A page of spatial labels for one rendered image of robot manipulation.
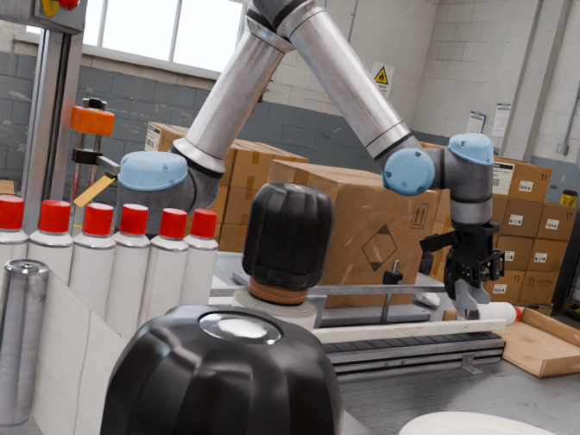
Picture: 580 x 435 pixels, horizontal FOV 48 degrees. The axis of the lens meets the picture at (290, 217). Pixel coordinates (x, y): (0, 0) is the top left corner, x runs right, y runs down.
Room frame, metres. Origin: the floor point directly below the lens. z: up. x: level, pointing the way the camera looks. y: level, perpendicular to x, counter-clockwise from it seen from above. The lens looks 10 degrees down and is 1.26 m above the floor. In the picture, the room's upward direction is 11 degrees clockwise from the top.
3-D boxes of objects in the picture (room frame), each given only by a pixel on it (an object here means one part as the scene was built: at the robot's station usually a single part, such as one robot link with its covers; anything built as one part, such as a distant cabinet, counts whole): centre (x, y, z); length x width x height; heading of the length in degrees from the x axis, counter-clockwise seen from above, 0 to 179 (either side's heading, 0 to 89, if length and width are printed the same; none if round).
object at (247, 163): (4.71, 0.58, 0.45); 1.20 x 0.84 x 0.89; 30
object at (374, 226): (1.47, -0.12, 0.99); 0.30 x 0.24 x 0.27; 129
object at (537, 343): (1.39, -0.58, 0.85); 0.30 x 0.26 x 0.04; 126
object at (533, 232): (4.86, -1.38, 0.57); 1.20 x 0.85 x 1.14; 121
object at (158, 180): (1.15, 0.25, 1.05); 0.13 x 0.12 x 0.14; 168
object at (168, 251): (0.84, 0.15, 0.98); 0.05 x 0.05 x 0.20
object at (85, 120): (0.83, 0.26, 1.05); 0.10 x 0.04 x 0.33; 36
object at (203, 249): (0.88, 0.12, 0.98); 0.05 x 0.05 x 0.20
